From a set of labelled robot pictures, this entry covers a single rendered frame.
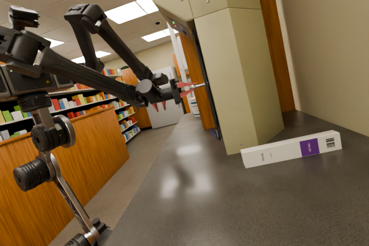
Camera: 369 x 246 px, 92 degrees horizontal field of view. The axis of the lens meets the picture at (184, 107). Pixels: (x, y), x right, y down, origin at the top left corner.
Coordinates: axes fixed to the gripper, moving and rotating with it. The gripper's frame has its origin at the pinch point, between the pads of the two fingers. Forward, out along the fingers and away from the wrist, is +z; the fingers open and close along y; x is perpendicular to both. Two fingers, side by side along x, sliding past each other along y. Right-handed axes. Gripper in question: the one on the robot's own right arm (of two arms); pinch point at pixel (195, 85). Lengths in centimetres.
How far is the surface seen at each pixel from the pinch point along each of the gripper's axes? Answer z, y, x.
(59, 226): -190, -115, 78
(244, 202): 7.1, -25.6, -35.1
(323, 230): 18, -26, -44
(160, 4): -3.6, 28.3, -10.6
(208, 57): 7.2, 8.4, -10.6
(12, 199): -190, -60, 50
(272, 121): 24.7, -19.9, -2.4
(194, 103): -10, -16, 64
